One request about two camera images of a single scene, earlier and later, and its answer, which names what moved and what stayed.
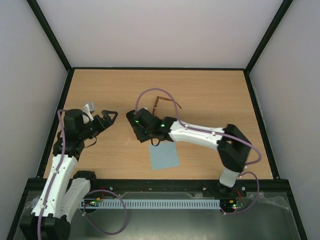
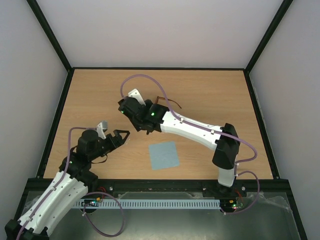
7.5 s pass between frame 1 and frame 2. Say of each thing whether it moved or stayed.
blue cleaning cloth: stayed
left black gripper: moved
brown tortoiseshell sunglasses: stayed
